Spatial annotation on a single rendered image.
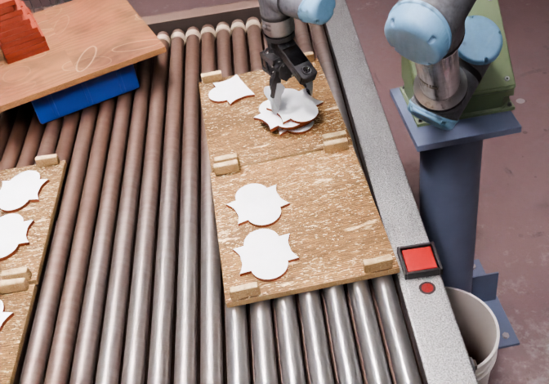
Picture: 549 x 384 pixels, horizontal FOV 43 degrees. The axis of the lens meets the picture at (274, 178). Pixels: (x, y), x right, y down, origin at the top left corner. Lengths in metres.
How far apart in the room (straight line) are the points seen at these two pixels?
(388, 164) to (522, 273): 1.12
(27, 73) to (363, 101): 0.94
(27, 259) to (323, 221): 0.66
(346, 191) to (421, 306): 0.34
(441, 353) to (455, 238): 0.86
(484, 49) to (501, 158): 1.53
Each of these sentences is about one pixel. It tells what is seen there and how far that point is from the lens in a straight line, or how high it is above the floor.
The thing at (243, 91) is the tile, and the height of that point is 0.94.
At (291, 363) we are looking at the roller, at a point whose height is 0.92.
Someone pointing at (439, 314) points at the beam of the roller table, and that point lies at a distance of 1.36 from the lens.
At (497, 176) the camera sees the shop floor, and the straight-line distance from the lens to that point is 3.03.
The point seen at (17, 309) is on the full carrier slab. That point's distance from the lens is 1.54.
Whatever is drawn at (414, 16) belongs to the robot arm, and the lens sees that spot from 1.19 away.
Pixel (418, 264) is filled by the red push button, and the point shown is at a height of 0.93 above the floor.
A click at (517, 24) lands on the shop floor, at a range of 4.06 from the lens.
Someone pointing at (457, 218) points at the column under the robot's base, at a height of 0.53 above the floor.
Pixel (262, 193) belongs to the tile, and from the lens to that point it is 1.58.
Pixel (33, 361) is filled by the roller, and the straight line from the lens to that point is 1.46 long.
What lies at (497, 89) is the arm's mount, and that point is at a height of 0.94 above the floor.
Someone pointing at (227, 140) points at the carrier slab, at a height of 0.94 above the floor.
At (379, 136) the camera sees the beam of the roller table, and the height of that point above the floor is 0.92.
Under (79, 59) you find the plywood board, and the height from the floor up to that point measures 1.04.
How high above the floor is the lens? 1.99
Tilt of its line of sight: 40 degrees down
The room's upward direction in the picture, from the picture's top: 10 degrees counter-clockwise
